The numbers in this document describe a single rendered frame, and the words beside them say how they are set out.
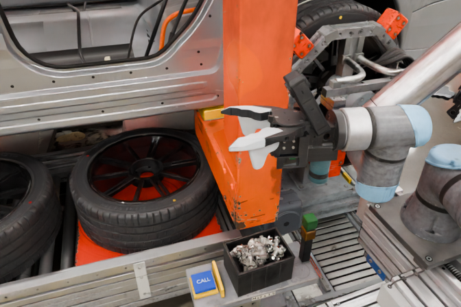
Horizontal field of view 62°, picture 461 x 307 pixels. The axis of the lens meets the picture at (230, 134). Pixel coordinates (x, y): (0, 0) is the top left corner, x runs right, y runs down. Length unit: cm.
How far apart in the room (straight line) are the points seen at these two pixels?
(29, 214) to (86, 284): 35
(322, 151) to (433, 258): 50
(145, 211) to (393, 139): 108
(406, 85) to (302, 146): 28
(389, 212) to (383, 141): 49
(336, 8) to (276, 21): 59
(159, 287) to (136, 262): 19
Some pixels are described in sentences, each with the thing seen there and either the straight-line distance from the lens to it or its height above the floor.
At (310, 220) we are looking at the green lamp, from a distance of 130.
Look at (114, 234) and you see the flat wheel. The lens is 165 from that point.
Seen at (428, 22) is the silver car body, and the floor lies 103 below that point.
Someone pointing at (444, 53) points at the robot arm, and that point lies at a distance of 84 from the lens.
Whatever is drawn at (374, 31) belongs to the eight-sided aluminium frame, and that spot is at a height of 110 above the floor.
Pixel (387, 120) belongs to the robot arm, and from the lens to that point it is 69.
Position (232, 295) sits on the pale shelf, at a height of 45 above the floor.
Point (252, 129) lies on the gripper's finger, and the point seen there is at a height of 119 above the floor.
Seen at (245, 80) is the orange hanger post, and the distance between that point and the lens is 107.
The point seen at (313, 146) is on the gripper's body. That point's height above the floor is 120.
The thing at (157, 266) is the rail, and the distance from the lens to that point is 159.
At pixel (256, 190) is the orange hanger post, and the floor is 70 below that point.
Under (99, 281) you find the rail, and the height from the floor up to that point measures 33.
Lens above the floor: 157
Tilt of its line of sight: 33 degrees down
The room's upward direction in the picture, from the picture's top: straight up
